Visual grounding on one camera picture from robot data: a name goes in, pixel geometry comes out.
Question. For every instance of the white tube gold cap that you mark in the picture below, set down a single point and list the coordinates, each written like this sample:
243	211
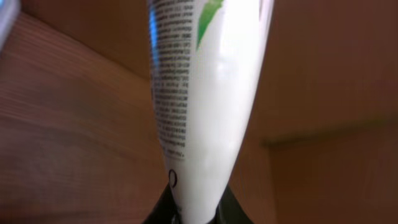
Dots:
205	62

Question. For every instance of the white barcode scanner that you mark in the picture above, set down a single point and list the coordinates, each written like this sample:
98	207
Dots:
10	10

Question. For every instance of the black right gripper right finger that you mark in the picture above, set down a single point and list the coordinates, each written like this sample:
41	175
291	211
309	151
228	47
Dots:
229	210

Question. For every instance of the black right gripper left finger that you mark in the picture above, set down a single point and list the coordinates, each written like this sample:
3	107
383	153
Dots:
165	210

